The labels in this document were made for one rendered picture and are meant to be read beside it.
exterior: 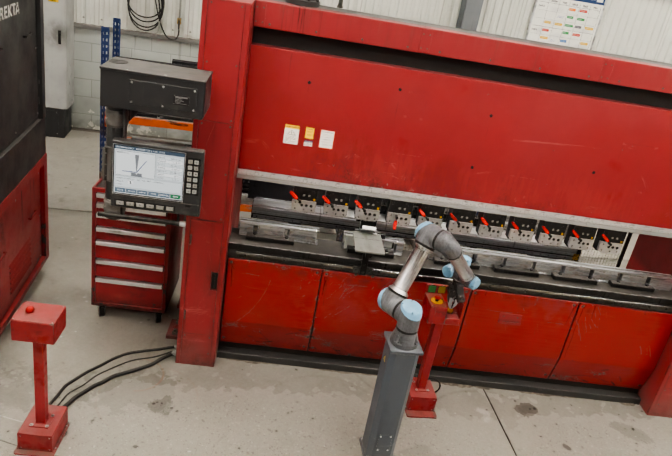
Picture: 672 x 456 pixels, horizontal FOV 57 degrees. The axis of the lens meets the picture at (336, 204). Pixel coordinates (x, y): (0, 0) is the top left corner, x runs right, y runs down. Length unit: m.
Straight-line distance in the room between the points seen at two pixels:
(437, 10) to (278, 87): 4.68
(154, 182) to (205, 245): 0.67
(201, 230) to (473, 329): 1.89
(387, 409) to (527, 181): 1.60
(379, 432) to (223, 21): 2.36
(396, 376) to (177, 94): 1.83
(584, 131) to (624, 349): 1.59
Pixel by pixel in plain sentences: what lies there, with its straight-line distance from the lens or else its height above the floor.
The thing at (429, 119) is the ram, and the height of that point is 1.79.
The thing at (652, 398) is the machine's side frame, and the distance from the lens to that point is 5.00.
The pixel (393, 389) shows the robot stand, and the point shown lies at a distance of 3.49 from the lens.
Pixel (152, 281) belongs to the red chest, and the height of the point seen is 0.36.
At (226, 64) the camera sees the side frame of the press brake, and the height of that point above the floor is 1.97.
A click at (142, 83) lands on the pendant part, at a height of 1.89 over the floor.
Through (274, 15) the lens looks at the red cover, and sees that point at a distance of 3.53.
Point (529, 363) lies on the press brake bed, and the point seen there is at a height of 0.24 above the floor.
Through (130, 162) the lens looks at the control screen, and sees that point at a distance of 3.26.
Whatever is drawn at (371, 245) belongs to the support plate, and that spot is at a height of 1.00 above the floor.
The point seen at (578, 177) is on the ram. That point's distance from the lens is 4.10.
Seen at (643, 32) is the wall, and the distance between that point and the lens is 9.26.
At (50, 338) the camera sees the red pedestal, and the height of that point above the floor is 0.72.
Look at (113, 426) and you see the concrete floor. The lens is 3.88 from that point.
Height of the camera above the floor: 2.68
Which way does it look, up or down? 23 degrees down
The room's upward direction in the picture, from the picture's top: 10 degrees clockwise
